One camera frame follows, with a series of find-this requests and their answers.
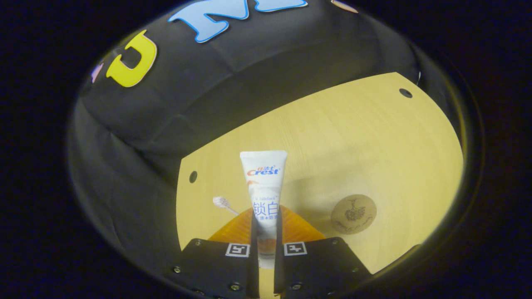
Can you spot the round wooden coaster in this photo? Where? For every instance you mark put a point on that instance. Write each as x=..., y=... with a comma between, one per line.
x=353, y=214

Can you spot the white toothpaste tube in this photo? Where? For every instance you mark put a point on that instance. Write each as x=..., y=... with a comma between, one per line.
x=264, y=187

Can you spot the pale purple toothbrush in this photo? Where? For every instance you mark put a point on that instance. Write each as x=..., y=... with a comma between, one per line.
x=222, y=202

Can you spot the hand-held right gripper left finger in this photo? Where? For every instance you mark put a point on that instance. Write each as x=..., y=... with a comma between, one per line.
x=254, y=249

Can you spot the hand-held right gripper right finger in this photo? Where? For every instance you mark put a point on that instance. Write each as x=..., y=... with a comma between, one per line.
x=279, y=249

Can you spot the black backdrop cloth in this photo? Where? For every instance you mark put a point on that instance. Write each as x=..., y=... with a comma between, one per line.
x=232, y=83

